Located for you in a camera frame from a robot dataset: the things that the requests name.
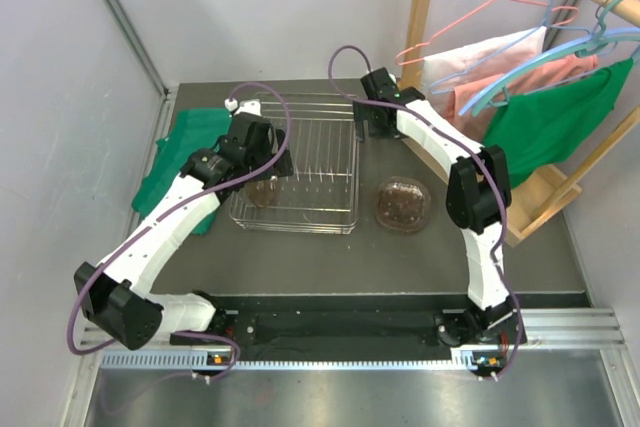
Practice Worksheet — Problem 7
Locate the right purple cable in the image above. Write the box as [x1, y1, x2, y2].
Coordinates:
[326, 44, 526, 382]

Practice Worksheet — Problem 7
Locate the slotted cable duct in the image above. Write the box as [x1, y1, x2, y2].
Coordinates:
[100, 347, 482, 372]

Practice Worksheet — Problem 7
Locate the aluminium frame profile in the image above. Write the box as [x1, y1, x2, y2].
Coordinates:
[69, 0, 174, 98]

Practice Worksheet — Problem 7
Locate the pink wire hanger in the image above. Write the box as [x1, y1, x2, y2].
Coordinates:
[395, 0, 579, 67]

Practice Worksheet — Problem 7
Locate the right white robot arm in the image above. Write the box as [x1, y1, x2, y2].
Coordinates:
[353, 68, 516, 347]

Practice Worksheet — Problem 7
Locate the wire dish rack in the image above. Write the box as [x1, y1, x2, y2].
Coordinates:
[229, 92, 359, 235]

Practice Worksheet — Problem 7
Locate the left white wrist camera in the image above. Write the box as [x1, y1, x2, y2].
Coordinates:
[224, 98, 262, 119]

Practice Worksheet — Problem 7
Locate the purple cable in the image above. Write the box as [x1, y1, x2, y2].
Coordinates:
[66, 82, 293, 384]
[326, 44, 526, 382]

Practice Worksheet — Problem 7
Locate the white hanging garment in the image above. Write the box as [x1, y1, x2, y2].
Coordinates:
[420, 26, 547, 117]

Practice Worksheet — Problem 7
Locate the pink hanging garment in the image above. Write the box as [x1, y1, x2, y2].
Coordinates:
[441, 53, 600, 143]

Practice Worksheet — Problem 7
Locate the wooden clothes rack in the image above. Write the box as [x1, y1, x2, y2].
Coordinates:
[400, 0, 639, 247]

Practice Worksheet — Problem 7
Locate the green hanging garment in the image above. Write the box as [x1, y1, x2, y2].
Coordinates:
[483, 58, 634, 188]

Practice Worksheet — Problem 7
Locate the teal plastic hanger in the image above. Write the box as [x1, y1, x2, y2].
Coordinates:
[471, 0, 640, 116]

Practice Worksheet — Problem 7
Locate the clear glass plate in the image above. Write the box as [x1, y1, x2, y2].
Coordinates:
[374, 176, 432, 220]

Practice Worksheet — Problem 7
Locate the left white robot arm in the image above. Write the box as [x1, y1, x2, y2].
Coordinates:
[72, 111, 294, 350]

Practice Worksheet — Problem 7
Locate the light blue plastic hanger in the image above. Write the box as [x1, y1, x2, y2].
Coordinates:
[460, 27, 639, 115]

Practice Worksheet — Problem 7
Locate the folded green t-shirt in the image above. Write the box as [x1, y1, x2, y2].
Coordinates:
[132, 108, 231, 219]

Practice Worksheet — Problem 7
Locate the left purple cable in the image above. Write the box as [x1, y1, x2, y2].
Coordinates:
[66, 82, 293, 384]

